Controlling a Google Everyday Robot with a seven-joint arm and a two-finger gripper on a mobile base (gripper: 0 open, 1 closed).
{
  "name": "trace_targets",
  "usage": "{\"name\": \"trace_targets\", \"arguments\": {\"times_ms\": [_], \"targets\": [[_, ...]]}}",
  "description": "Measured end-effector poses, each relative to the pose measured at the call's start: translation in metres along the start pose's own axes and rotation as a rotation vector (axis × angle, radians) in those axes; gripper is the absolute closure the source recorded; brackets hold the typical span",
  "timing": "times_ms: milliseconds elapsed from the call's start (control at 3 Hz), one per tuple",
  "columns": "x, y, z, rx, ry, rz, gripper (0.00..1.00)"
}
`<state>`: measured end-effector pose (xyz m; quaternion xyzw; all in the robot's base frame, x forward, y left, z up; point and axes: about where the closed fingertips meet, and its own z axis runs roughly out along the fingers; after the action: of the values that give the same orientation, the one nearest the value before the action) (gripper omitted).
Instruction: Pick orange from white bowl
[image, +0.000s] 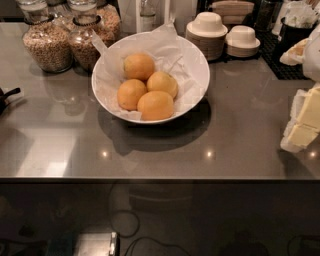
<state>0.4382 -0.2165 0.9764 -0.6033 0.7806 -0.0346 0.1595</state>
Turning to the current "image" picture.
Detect left glass cereal jar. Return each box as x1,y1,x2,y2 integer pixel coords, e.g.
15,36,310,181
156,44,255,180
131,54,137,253
16,0,73,73

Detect left stack of bowls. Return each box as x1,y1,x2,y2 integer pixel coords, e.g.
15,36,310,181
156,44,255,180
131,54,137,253
185,12,228,61

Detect white paper liner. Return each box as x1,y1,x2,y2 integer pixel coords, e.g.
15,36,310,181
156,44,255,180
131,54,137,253
90,21,205,122

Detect clear glass bottle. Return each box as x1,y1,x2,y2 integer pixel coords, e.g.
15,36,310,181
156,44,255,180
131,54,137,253
140,0,156,32

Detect right stack of bowls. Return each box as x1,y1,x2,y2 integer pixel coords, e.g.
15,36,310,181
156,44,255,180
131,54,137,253
225,25,260,58

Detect orange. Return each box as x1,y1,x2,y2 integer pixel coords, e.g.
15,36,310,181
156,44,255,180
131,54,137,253
147,71,178,98
123,53,155,81
117,79,147,111
137,91,174,121

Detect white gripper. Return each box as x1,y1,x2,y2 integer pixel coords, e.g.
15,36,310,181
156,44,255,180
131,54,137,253
280,25,320,153

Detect black handle at left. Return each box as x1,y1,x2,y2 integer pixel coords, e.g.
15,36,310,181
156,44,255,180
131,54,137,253
0,87,21,115

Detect middle glass cereal jar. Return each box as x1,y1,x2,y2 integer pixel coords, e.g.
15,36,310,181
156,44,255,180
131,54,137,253
67,0,115,72

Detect glass cereal jar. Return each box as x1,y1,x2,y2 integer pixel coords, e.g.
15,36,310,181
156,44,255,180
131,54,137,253
97,0,121,39
67,0,115,72
16,0,73,73

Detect back glass cereal jar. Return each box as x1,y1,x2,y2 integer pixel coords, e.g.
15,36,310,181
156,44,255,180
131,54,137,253
97,0,121,39

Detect stack of bowls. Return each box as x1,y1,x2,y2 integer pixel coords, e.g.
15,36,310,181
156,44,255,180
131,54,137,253
225,25,260,58
185,12,228,61

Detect white bowl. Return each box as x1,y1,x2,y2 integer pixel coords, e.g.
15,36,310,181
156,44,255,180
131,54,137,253
91,31,211,125

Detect black cable below table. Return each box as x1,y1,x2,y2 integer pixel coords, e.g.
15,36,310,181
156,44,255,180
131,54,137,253
107,181,193,256

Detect black container with packets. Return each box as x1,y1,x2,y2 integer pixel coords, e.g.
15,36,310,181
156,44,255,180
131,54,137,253
276,0,319,57

